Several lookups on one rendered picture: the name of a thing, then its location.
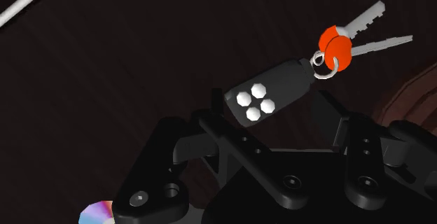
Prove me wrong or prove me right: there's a brown round dish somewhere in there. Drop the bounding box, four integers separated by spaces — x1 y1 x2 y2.
371 58 437 136

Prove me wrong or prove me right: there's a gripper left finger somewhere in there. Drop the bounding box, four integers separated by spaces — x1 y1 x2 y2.
111 87 310 224

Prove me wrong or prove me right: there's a black key fob with keys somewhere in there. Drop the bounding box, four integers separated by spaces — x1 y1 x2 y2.
223 0 414 128

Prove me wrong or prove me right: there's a shiny compact disc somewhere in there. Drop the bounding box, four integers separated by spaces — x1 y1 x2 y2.
78 200 116 224

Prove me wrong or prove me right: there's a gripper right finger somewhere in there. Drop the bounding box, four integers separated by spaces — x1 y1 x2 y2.
313 89 437 211

